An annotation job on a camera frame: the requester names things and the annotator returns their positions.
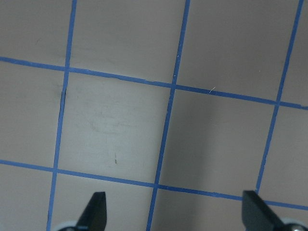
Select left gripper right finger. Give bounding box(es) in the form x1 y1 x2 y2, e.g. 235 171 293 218
242 191 285 231

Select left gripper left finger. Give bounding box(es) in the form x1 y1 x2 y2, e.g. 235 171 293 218
76 192 107 231

